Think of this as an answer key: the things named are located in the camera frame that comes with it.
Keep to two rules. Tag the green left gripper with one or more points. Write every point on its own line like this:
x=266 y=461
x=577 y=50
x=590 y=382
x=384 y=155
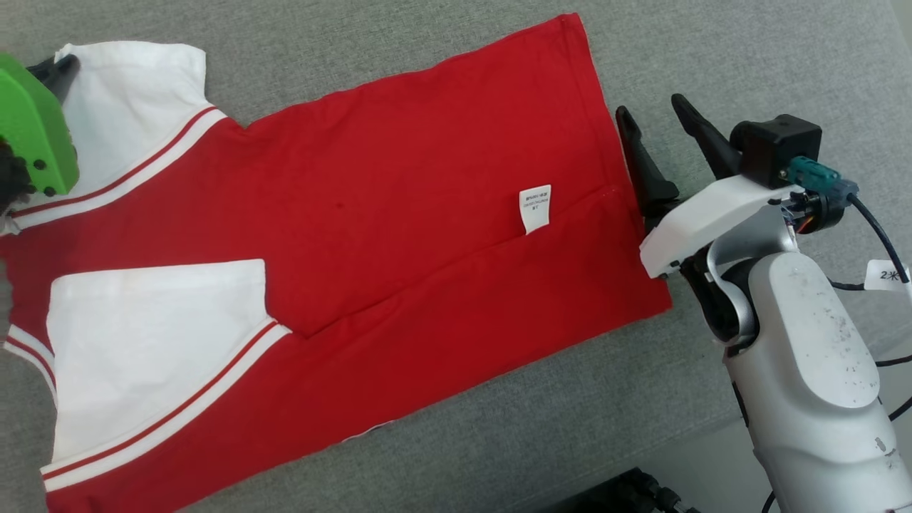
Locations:
x=32 y=121

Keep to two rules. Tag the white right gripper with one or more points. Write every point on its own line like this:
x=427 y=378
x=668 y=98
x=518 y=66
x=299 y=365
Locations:
x=705 y=217

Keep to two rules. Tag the red and white jersey shirt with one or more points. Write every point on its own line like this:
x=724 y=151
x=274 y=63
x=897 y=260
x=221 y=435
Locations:
x=399 y=214

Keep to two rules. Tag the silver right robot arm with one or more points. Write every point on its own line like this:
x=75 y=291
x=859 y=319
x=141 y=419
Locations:
x=812 y=370

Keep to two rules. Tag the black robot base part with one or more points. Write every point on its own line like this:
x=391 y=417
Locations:
x=627 y=495

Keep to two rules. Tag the black round right gripper motor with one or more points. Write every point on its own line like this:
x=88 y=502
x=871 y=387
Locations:
x=819 y=210

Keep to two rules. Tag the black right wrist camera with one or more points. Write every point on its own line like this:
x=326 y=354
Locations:
x=773 y=146

